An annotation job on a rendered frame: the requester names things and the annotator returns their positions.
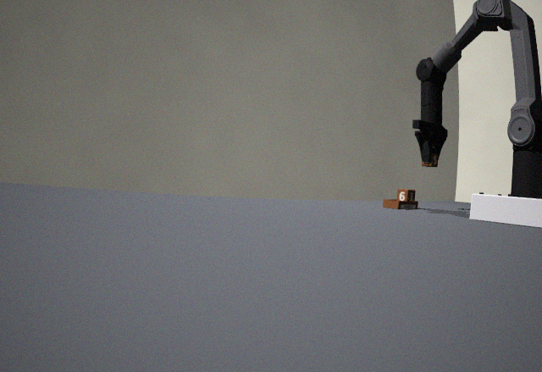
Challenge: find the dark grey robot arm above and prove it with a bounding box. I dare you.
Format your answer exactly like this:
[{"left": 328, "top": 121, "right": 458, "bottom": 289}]
[{"left": 416, "top": 0, "right": 542, "bottom": 199}]

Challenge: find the orange-brown digit cube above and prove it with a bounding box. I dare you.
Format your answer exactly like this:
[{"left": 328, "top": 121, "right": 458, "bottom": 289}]
[
  {"left": 396, "top": 189, "right": 415, "bottom": 201},
  {"left": 422, "top": 153, "right": 438, "bottom": 167}
]

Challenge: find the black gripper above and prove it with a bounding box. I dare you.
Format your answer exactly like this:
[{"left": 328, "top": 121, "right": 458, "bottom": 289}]
[{"left": 412, "top": 105, "right": 448, "bottom": 162}]

